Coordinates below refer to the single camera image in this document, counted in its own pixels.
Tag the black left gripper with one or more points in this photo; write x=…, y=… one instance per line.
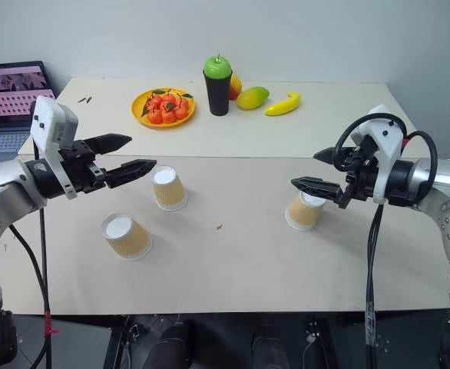
x=81, y=169

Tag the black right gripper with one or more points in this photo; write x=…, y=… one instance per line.
x=365, y=173

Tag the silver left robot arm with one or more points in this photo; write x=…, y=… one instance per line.
x=2, y=180

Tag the yellow plate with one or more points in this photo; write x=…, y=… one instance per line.
x=138, y=111

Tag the brown ribbed paper cup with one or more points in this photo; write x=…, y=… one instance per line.
x=131, y=240
x=169, y=190
x=303, y=215

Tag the yellow toy banana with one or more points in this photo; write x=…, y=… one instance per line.
x=284, y=105

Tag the green yellow toy mango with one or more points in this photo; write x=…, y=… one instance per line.
x=252, y=98

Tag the black plastic cup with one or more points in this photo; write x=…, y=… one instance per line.
x=218, y=96

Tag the red yellow toy mango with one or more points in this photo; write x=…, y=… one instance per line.
x=235, y=88

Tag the grey open laptop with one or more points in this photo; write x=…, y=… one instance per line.
x=6, y=100

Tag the green toy apple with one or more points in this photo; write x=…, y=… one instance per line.
x=217, y=67

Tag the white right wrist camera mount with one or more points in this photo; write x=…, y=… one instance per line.
x=386, y=146

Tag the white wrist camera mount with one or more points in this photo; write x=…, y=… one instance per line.
x=386, y=146
x=48, y=119

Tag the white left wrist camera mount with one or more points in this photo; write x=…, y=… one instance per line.
x=48, y=119

